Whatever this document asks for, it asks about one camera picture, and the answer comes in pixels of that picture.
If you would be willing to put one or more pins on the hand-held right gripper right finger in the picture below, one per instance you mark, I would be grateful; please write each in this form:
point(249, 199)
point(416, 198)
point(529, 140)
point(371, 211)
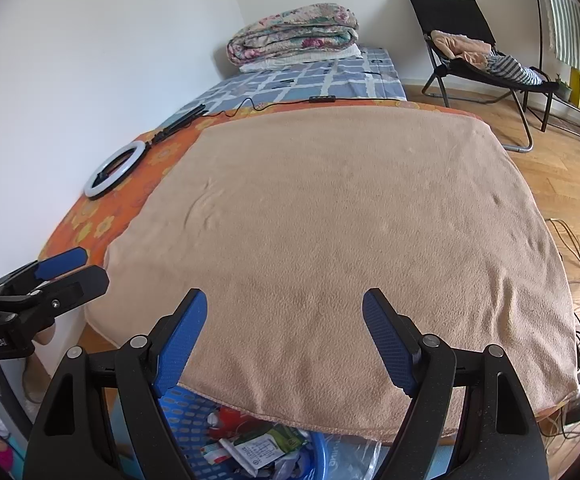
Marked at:
point(387, 340)

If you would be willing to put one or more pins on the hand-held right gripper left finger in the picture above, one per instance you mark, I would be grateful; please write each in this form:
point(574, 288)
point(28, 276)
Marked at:
point(182, 340)

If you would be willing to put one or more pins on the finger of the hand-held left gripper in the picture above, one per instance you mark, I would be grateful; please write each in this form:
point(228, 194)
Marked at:
point(62, 261)
point(80, 287)

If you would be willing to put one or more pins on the blue plastic basket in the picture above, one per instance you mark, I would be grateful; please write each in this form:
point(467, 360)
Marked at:
point(185, 425)

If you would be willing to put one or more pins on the red cardboard box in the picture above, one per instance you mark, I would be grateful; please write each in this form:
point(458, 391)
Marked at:
point(227, 420)

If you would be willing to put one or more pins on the torn white wrapper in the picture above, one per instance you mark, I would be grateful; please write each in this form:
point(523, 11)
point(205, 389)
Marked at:
point(217, 454)

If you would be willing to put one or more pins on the green and white milk carton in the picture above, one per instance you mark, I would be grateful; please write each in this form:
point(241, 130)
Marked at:
point(265, 447)

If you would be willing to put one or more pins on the orange floral bedsheet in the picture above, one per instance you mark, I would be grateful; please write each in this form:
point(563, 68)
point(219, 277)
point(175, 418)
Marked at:
point(105, 220)

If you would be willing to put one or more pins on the pink slipper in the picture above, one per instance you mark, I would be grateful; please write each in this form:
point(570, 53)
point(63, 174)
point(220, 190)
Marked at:
point(0, 460)

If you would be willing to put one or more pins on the beige fleece blanket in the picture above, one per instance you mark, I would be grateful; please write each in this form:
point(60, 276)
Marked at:
point(320, 235)

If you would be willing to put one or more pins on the clear plastic bag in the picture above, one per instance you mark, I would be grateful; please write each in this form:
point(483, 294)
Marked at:
point(349, 460)

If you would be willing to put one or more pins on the crumpled white tissue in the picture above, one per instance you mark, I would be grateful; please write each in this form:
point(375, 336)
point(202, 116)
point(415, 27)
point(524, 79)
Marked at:
point(295, 467)

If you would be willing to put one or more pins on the black tripod stand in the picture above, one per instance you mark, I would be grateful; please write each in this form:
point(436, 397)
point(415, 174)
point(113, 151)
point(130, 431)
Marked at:
point(180, 122)

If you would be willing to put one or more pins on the black power adapter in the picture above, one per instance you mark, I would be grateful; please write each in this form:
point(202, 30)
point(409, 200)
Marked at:
point(577, 407)

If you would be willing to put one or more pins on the black inline controller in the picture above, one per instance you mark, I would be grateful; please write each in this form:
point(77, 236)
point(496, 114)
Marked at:
point(322, 98)

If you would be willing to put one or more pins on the blue checked bedsheet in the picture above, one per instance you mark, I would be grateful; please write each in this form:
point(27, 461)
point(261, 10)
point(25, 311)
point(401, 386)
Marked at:
point(295, 80)

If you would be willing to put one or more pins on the white folded pillow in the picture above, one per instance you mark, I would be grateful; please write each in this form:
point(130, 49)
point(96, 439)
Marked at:
point(310, 57)

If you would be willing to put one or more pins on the striped cloth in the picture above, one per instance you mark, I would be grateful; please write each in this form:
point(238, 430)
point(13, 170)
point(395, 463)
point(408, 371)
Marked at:
point(514, 72)

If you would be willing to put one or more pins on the beige cloth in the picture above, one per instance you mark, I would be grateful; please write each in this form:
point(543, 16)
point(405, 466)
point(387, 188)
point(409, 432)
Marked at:
point(459, 47)

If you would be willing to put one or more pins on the small potted plant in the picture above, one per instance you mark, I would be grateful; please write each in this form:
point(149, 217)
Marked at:
point(563, 90)

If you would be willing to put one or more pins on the folded floral quilt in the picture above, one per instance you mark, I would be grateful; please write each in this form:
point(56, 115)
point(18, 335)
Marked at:
point(295, 30)

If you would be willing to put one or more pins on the black folding chair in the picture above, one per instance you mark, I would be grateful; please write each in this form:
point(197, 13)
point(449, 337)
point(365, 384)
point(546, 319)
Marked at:
point(449, 10)

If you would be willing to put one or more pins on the black clothes rack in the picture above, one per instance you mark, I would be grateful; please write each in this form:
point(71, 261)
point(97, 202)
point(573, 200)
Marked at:
point(539, 35)

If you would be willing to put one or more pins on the green striped hanging towel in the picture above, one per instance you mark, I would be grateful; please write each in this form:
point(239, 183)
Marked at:
point(564, 20)

